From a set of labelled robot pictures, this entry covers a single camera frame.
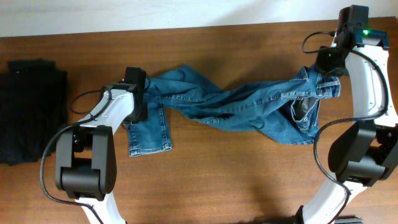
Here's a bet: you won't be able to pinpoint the black folded garment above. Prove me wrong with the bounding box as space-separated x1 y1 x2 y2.
1 59 68 166

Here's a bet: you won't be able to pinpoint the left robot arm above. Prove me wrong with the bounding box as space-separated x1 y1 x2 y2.
55 67 147 223

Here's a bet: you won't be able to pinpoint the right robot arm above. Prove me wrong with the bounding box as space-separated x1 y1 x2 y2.
292 5 397 224

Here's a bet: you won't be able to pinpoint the blue denim jeans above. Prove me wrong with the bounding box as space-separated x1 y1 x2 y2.
127 65 341 157

